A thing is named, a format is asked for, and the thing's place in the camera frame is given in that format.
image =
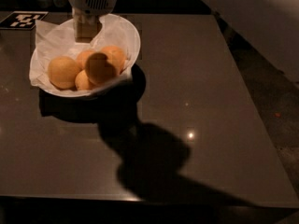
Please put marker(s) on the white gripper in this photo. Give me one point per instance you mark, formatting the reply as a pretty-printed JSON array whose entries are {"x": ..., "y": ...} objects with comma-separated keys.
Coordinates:
[{"x": 91, "y": 0}]

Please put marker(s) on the rear hidden orange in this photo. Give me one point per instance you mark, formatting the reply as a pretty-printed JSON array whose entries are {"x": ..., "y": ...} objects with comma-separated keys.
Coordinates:
[{"x": 83, "y": 56}]

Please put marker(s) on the white bowl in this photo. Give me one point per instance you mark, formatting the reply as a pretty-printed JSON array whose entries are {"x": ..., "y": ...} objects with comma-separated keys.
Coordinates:
[{"x": 132, "y": 38}]

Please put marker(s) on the white paper liner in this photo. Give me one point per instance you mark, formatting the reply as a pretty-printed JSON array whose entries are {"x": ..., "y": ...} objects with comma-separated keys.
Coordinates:
[{"x": 49, "y": 41}]

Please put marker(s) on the black white marker tag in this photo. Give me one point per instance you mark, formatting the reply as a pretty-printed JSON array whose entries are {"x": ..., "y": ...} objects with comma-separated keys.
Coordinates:
[{"x": 22, "y": 20}]

